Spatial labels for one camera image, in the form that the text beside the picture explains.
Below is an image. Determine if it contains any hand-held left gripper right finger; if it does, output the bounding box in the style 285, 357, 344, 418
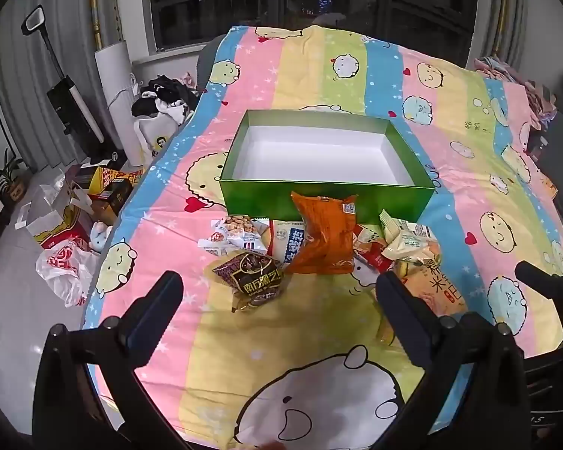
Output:
378, 271, 528, 450

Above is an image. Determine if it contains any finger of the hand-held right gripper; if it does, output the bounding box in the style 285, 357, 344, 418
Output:
515, 260, 563, 324

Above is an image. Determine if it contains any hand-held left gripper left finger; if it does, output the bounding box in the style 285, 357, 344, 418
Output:
33, 271, 188, 450

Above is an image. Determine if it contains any yellow rice cracker packet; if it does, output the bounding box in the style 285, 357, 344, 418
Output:
378, 258, 468, 345

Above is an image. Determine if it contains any red snack packet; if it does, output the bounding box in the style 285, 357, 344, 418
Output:
353, 225, 396, 273

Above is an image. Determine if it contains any pale green snack packet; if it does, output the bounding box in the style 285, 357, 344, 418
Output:
379, 209, 443, 264

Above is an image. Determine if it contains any black sesame snack packet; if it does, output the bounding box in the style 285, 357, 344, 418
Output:
212, 252, 285, 314

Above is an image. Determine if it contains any orange snack packet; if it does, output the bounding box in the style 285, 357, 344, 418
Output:
284, 191, 360, 276

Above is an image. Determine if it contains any white nut snack packet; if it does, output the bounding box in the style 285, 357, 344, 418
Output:
198, 214, 270, 256

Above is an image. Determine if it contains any green cardboard box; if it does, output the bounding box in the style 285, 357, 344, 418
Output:
219, 109, 436, 223

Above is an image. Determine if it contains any white blue-label snack packet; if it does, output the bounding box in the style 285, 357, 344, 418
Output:
266, 219, 306, 266

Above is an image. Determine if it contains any white red-print plastic bag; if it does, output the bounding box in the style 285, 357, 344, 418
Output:
36, 239, 99, 308

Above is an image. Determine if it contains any dark cardboard box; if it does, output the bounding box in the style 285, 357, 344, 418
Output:
94, 183, 134, 223

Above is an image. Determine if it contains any white bag with yellow sticker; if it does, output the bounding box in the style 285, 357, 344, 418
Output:
134, 112, 185, 165

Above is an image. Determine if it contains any potted plant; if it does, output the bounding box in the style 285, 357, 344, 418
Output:
0, 150, 29, 202

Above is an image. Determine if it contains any pile of pink clothes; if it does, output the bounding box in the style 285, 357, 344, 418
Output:
474, 56, 559, 132

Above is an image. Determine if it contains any white rolled mat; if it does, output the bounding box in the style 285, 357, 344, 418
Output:
95, 40, 145, 167

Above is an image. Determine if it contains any pile of dark clothes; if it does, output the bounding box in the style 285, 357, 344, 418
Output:
131, 74, 202, 127

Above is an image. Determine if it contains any black upright vacuum cleaner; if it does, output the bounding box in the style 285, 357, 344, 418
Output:
21, 6, 106, 151

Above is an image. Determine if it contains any grey pillow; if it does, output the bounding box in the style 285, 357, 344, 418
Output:
194, 33, 230, 104

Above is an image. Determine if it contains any cartoon printed blanket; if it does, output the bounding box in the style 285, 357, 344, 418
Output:
82, 23, 563, 450

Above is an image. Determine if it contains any golden pole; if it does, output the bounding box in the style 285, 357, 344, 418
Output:
88, 0, 108, 52

